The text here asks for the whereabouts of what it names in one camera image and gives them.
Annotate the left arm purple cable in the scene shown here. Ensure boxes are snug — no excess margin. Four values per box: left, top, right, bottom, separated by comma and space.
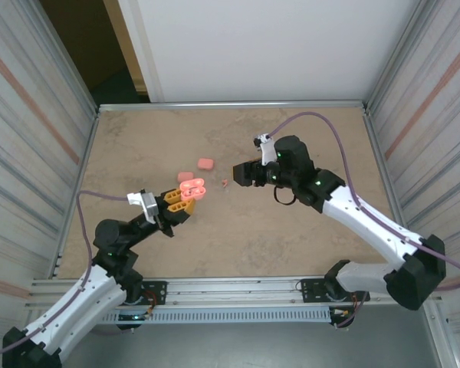
0, 190, 133, 357

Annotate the long aluminium mounting rail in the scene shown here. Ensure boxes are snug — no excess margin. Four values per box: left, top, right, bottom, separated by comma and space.
25, 274, 444, 307

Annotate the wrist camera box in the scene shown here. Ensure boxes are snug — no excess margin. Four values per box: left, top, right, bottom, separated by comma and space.
126, 189, 163, 225
252, 132, 279, 166

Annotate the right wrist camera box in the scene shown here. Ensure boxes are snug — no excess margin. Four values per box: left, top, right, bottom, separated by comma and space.
252, 132, 279, 166

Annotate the aluminium table end rail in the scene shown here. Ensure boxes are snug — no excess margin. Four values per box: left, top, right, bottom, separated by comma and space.
97, 100, 369, 113

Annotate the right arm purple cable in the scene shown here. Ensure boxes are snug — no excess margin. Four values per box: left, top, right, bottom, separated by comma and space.
268, 110, 460, 330

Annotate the grey slotted cable duct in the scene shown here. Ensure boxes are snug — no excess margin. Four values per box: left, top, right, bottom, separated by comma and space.
99, 308, 333, 325

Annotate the beige door frame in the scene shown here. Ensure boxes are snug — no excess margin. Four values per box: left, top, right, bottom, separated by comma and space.
101, 0, 151, 95

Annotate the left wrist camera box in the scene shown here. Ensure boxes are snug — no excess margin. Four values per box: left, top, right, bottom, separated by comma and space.
126, 189, 163, 225

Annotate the aluminium table side rail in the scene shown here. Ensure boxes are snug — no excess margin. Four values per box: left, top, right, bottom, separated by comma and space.
53, 109, 100, 279
362, 109, 421, 275

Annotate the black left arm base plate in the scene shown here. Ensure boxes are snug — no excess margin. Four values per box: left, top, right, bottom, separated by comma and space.
137, 281, 168, 307

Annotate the thin black cable loop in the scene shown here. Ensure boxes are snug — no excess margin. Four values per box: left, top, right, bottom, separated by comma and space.
271, 186, 297, 206

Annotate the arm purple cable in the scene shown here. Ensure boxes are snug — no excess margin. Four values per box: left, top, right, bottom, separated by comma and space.
268, 110, 460, 330
0, 190, 133, 357

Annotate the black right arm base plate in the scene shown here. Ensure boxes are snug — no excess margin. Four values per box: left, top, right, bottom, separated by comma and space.
301, 278, 371, 304

